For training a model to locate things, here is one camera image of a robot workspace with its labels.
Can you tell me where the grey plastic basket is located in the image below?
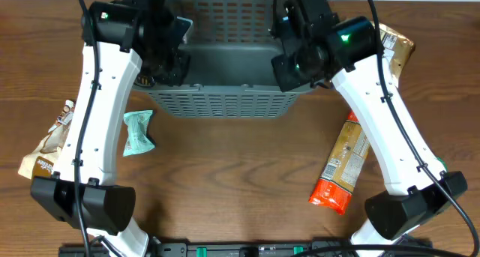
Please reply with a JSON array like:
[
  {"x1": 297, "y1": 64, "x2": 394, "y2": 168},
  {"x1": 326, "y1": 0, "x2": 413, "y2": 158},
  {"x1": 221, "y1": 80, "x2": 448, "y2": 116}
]
[{"x1": 133, "y1": 0, "x2": 313, "y2": 118}]

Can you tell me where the gold foil food bag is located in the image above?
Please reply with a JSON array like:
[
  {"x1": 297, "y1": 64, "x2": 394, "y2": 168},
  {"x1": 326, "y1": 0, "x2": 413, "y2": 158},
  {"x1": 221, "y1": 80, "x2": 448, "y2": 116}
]
[{"x1": 379, "y1": 23, "x2": 416, "y2": 88}]

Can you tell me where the teal snack wrapper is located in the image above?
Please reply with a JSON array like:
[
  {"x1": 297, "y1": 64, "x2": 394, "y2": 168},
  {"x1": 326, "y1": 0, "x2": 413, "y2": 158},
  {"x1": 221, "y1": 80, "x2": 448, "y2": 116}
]
[{"x1": 123, "y1": 110, "x2": 155, "y2": 157}]

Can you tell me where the orange pasta packet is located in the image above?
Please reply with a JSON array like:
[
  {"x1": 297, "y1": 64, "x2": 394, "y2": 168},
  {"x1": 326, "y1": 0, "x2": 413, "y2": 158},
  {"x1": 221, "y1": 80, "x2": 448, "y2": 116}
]
[{"x1": 309, "y1": 112, "x2": 371, "y2": 215}]

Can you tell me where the green lid jar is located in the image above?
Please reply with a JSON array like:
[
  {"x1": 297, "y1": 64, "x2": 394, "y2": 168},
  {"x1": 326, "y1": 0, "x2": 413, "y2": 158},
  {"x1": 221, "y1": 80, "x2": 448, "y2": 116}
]
[{"x1": 437, "y1": 157, "x2": 449, "y2": 172}]

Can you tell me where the Kleenex tissue multipack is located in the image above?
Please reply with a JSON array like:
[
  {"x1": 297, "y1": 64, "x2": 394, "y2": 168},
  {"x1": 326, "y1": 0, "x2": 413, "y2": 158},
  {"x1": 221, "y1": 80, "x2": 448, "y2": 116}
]
[{"x1": 174, "y1": 16, "x2": 194, "y2": 44}]

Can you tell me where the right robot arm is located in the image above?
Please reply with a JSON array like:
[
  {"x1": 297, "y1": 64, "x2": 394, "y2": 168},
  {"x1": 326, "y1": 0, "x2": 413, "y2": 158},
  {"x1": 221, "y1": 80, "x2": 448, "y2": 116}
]
[{"x1": 270, "y1": 0, "x2": 467, "y2": 256}]

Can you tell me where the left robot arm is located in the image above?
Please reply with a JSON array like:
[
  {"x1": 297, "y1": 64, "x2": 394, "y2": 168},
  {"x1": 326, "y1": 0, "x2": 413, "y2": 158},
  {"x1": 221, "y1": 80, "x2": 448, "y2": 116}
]
[{"x1": 30, "y1": 0, "x2": 193, "y2": 256}]

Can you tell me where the white brown snack pouch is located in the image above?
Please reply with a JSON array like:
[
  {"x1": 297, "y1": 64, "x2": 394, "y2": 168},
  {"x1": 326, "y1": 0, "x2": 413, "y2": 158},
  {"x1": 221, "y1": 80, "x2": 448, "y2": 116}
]
[{"x1": 18, "y1": 100, "x2": 75, "y2": 179}]

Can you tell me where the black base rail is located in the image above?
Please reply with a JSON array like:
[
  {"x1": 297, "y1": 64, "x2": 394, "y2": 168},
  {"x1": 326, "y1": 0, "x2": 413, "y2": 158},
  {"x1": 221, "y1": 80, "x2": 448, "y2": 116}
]
[{"x1": 58, "y1": 235, "x2": 433, "y2": 257}]

